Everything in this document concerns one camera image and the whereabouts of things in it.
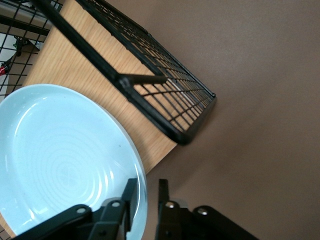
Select wooden shelf with wire sides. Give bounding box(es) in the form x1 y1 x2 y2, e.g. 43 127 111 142
0 0 218 240

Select red clip leads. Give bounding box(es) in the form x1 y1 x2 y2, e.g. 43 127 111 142
0 61 11 76

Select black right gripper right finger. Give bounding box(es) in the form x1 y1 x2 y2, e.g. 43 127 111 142
156 178 193 240

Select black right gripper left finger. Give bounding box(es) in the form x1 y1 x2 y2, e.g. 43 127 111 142
90 178 141 240

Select light blue round plate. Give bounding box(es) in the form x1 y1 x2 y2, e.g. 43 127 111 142
0 83 149 240

